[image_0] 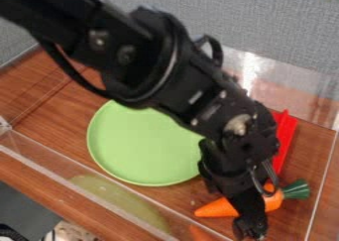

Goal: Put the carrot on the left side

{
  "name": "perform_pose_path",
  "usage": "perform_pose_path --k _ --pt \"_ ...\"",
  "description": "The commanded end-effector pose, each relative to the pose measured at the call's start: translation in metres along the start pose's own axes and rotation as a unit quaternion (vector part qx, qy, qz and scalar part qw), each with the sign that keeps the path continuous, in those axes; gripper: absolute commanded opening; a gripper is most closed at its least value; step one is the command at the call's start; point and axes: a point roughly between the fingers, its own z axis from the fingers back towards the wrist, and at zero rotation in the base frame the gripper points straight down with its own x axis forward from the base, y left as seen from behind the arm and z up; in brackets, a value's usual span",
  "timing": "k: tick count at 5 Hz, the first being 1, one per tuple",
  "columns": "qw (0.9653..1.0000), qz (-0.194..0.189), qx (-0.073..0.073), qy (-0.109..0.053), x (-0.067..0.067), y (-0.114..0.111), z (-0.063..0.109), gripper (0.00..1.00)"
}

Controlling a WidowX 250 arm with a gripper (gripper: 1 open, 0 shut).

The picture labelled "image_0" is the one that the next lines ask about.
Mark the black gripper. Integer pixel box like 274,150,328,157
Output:
199,102,279,240

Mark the orange toy carrot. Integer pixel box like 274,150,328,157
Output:
195,180,311,218

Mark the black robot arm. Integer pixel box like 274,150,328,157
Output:
0,0,279,241

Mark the red plastic block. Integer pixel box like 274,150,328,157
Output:
272,109,298,174

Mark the green round plate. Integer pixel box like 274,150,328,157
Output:
85,101,202,186

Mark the black cable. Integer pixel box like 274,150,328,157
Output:
250,159,282,197

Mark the clear acrylic barrier wall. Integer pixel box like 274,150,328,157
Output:
0,28,339,241

